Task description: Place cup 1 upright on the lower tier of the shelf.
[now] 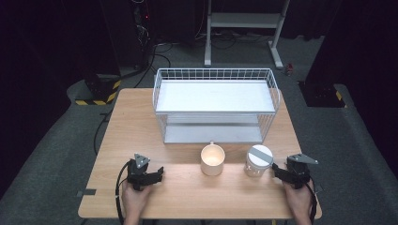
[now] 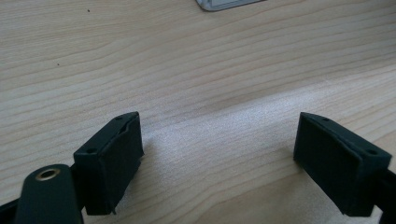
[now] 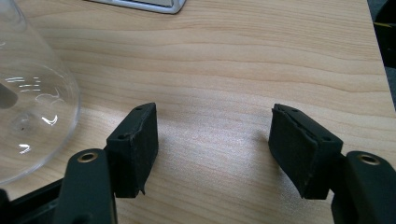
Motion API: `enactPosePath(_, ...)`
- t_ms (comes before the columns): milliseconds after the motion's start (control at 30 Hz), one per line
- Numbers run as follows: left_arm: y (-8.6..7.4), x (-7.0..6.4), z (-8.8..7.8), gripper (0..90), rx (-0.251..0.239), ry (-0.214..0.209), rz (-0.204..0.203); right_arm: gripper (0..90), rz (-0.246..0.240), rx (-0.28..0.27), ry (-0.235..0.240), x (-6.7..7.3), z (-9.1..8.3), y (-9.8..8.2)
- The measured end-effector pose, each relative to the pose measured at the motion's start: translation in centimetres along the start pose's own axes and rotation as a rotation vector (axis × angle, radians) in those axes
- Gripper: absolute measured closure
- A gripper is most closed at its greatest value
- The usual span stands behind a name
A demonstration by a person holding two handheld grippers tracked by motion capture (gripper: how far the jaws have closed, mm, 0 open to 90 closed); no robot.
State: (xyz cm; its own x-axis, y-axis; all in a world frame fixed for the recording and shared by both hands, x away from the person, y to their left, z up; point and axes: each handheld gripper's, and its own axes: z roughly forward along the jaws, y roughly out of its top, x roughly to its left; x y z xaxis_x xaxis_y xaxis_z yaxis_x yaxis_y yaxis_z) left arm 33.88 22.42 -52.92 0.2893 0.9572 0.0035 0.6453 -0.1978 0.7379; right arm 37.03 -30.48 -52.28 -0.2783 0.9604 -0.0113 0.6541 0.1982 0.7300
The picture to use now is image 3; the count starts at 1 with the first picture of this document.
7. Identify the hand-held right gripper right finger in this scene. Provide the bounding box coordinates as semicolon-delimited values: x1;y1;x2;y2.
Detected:
268;103;344;201

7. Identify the clear glass conical flask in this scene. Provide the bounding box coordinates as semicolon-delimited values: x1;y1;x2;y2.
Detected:
0;0;81;187

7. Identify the black base with yellow stripes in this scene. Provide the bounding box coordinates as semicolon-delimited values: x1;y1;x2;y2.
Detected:
373;0;396;70

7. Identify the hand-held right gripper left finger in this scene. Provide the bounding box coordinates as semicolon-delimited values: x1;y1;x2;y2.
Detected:
106;102;159;199

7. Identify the white wire shelf rack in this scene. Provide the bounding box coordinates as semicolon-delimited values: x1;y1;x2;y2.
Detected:
83;0;187;15

